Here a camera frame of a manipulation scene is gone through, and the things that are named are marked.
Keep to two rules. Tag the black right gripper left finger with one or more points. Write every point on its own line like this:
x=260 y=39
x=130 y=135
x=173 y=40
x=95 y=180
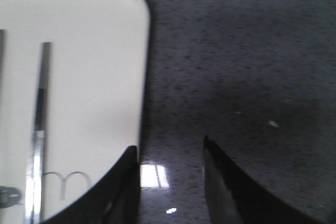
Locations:
x=76 y=196

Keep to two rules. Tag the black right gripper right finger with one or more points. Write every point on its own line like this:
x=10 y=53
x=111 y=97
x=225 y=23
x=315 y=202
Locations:
x=234 y=196

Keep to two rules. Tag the silver fork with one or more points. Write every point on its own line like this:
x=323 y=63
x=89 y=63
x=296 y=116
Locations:
x=2 y=52

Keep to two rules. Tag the cream rabbit print tray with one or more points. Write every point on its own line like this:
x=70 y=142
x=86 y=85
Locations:
x=95 y=90

